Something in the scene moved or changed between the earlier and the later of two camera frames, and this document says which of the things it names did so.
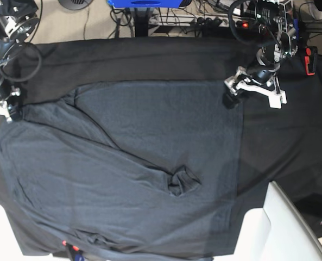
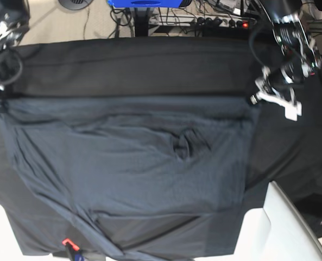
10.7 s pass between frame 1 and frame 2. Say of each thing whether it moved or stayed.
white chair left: stayed
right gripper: moved
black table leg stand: stayed
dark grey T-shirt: moved
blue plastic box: stayed
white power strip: stayed
